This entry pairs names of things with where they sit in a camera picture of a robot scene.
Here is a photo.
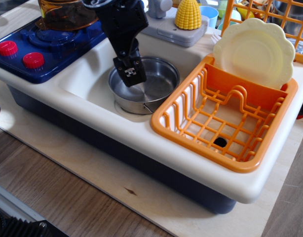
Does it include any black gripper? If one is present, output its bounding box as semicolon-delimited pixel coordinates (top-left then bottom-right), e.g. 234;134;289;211
92;0;148;87

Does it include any right red stove knob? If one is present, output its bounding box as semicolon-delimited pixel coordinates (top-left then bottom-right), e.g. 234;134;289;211
22;52;45;69

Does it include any orange plastic grid basket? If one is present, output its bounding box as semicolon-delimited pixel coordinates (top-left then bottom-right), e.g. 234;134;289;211
222;0;303;64

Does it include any blue toy stove top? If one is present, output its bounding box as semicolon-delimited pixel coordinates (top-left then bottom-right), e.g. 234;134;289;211
0;20;106;83

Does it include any cream scalloped plastic plate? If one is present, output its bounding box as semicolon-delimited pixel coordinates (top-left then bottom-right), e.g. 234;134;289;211
213;18;296;89

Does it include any stainless steel pan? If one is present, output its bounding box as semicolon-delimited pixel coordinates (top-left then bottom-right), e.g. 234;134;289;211
108;56;180;115

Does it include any white plastic toy fork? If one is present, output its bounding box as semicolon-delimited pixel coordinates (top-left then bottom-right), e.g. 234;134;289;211
211;34;222;45

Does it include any left red stove knob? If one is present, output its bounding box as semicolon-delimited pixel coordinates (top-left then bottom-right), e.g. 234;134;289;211
0;40;18;56

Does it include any cream toy sink unit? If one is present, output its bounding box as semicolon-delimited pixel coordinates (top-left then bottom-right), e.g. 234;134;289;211
0;39;303;214

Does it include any orange plastic drying rack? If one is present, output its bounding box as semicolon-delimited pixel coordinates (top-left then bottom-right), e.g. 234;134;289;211
151;55;298;173

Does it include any light plywood base board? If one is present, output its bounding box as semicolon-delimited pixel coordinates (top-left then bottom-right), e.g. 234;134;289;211
0;0;303;237

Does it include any light blue plastic cup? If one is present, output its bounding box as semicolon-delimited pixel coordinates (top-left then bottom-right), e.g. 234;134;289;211
199;6;219;28

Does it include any grey toy faucet base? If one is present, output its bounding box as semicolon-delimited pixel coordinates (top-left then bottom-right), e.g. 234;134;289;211
142;0;210;47

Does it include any transparent orange plastic pot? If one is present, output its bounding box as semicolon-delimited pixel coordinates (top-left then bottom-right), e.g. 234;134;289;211
36;0;98;31

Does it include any red stove knob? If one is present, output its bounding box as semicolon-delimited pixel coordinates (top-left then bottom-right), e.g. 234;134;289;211
22;52;45;69
0;40;18;56

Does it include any yellow toy corn cob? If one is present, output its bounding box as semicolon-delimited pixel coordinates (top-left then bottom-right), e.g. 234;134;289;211
175;0;202;30

